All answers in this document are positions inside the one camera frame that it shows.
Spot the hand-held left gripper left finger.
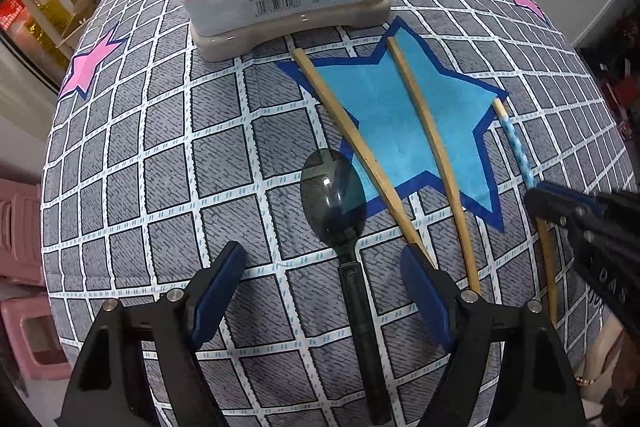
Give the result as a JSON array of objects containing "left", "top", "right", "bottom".
[{"left": 60, "top": 240, "right": 247, "bottom": 427}]

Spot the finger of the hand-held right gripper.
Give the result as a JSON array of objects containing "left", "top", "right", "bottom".
[
  {"left": 560, "top": 216, "right": 599, "bottom": 258},
  {"left": 525, "top": 185, "right": 602, "bottom": 221}
]

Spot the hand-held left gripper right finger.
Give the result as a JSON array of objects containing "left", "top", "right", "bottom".
[{"left": 400, "top": 245, "right": 587, "bottom": 427}]

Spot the blue patterned wooden chopstick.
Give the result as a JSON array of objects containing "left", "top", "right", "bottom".
[{"left": 492, "top": 99, "right": 559, "bottom": 326}]

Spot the black-handled dark spoon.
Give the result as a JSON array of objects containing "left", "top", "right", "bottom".
[{"left": 300, "top": 148, "right": 394, "bottom": 424}]

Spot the person's right forearm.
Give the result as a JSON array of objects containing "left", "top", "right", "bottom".
[{"left": 581, "top": 319, "right": 632, "bottom": 414}]

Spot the grey checked star tablecloth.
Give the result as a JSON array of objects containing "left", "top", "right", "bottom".
[{"left": 42, "top": 0, "right": 637, "bottom": 427}]

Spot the red and dark floor clutter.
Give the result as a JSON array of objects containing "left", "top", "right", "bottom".
[{"left": 579, "top": 11, "right": 640, "bottom": 148}]

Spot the pink plastic stool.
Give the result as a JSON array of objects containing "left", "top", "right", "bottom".
[
  {"left": 0, "top": 178, "right": 42, "bottom": 289},
  {"left": 0, "top": 296, "right": 77, "bottom": 384}
]

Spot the yellow oil bottle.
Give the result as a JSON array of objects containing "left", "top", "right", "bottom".
[{"left": 24, "top": 18, "right": 47, "bottom": 44}]

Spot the red box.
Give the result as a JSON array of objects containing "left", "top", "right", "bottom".
[{"left": 0, "top": 0, "right": 27, "bottom": 34}]

